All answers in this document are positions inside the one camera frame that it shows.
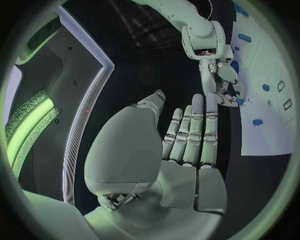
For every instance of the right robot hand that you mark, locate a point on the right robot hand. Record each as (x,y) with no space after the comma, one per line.
(208,80)

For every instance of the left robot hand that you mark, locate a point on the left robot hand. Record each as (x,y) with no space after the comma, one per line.
(145,187)

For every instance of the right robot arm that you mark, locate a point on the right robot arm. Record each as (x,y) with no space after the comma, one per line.
(187,16)

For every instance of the white task board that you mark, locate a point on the white task board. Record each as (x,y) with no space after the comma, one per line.
(264,135)

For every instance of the blue plug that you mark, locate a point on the blue plug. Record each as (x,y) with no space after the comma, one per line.
(240,101)

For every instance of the small blue peg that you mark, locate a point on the small blue peg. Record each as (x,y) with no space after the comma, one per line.
(237,48)

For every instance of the blue block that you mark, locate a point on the blue block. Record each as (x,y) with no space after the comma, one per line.
(244,37)

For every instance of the blue short cylinder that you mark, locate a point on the blue short cylinder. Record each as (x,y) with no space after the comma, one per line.
(257,122)

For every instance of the blue long cylinder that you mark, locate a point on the blue long cylinder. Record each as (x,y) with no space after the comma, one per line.
(241,9)

